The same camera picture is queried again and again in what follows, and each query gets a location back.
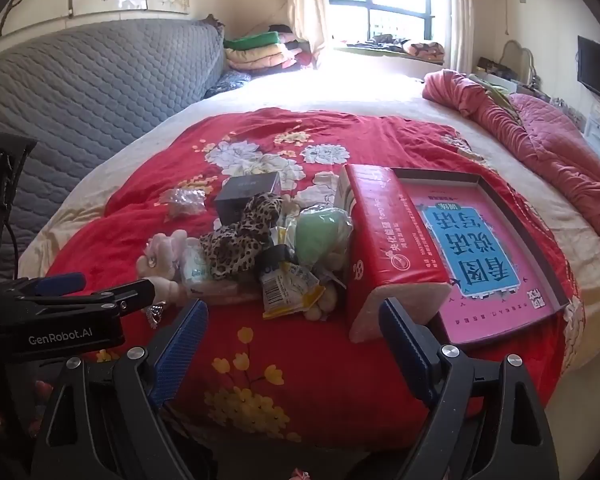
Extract beige plush bear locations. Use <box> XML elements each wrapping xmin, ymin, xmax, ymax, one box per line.
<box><xmin>302</xmin><ymin>250</ymin><xmax>348</xmax><ymax>321</ymax></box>

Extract white floral scrunchie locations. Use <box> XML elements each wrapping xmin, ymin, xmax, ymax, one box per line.
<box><xmin>160</xmin><ymin>187</ymin><xmax>208</xmax><ymax>218</ymax></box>

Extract black cable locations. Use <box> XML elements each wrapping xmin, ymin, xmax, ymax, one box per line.
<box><xmin>2</xmin><ymin>210</ymin><xmax>21</xmax><ymax>281</ymax></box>

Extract black cardboard box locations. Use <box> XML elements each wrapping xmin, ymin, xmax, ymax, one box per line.
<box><xmin>214</xmin><ymin>172</ymin><xmax>283</xmax><ymax>226</ymax></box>

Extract green puff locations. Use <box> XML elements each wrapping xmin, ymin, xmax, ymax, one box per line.
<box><xmin>295</xmin><ymin>207</ymin><xmax>353</xmax><ymax>266</ymax></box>

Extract pink plush keychain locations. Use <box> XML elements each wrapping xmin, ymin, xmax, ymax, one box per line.
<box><xmin>136</xmin><ymin>230</ymin><xmax>196</xmax><ymax>328</ymax></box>

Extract grey quilted headboard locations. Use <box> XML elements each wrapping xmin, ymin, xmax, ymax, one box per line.
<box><xmin>0</xmin><ymin>19</ymin><xmax>226</xmax><ymax>281</ymax></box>

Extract clothes on windowsill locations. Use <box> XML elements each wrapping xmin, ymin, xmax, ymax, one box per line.
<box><xmin>347</xmin><ymin>35</ymin><xmax>446</xmax><ymax>63</ymax></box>

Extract green tissue pack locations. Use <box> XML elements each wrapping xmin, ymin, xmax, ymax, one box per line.
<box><xmin>180</xmin><ymin>240</ymin><xmax>213</xmax><ymax>296</ymax></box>

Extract pink folded blanket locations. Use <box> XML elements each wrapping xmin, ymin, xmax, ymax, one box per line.
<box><xmin>228</xmin><ymin>57</ymin><xmax>297</xmax><ymax>77</ymax></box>

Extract yellow folded blanket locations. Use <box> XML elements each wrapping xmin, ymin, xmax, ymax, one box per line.
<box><xmin>225</xmin><ymin>44</ymin><xmax>288</xmax><ymax>66</ymax></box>

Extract red tissue box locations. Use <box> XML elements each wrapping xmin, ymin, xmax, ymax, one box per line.
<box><xmin>340</xmin><ymin>164</ymin><xmax>453</xmax><ymax>343</ymax></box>

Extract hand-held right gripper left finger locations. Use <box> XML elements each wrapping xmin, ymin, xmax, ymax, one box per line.
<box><xmin>32</xmin><ymin>299</ymin><xmax>210</xmax><ymax>480</ymax></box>

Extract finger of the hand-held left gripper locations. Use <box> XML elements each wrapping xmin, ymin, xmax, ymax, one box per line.
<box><xmin>30</xmin><ymin>272</ymin><xmax>87</xmax><ymax>297</ymax></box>
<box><xmin>87</xmin><ymin>279</ymin><xmax>157</xmax><ymax>317</ymax></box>

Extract pink face mask pack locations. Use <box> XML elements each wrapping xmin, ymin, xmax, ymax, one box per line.
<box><xmin>190</xmin><ymin>277</ymin><xmax>263</xmax><ymax>306</ymax></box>

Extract cream curtain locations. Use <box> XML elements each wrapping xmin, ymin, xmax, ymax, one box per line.
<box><xmin>286</xmin><ymin>0</ymin><xmax>331</xmax><ymax>68</ymax></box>
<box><xmin>430</xmin><ymin>0</ymin><xmax>476</xmax><ymax>73</ymax></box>

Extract red floral blanket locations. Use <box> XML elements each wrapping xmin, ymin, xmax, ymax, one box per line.
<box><xmin>45</xmin><ymin>107</ymin><xmax>588</xmax><ymax>480</ymax></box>

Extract leopard print scrunchie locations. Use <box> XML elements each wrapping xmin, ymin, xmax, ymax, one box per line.
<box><xmin>200</xmin><ymin>194</ymin><xmax>286</xmax><ymax>281</ymax></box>

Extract pink quilt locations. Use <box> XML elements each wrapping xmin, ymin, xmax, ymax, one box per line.
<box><xmin>422</xmin><ymin>69</ymin><xmax>600</xmax><ymax>261</ymax></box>

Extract dark patterned pillow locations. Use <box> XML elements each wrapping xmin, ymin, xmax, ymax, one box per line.
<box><xmin>205</xmin><ymin>70</ymin><xmax>253</xmax><ymax>100</ymax></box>

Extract clutter on dressing table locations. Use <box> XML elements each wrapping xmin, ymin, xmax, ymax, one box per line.
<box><xmin>475</xmin><ymin>57</ymin><xmax>506</xmax><ymax>80</ymax></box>

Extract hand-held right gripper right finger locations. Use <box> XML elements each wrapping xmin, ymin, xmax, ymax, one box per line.
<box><xmin>378</xmin><ymin>297</ymin><xmax>561</xmax><ymax>480</ymax></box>

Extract shallow grey box pink inside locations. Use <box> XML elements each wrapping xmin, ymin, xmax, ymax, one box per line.
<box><xmin>392</xmin><ymin>167</ymin><xmax>571</xmax><ymax>351</ymax></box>

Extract bed with cream sheet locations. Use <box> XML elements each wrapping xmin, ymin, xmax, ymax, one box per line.
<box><xmin>17</xmin><ymin>55</ymin><xmax>600</xmax><ymax>376</ymax></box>

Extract dark red clothes pile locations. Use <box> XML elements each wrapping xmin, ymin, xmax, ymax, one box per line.
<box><xmin>267</xmin><ymin>24</ymin><xmax>315</xmax><ymax>68</ymax></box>

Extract yellow snack packet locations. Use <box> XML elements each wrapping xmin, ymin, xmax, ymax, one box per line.
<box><xmin>260</xmin><ymin>260</ymin><xmax>326</xmax><ymax>320</ymax></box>

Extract dressing table mirror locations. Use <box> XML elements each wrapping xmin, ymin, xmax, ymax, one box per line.
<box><xmin>502</xmin><ymin>40</ymin><xmax>536</xmax><ymax>83</ymax></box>

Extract green folded blanket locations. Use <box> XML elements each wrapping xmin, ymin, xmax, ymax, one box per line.
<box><xmin>223</xmin><ymin>31</ymin><xmax>281</xmax><ymax>52</ymax></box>

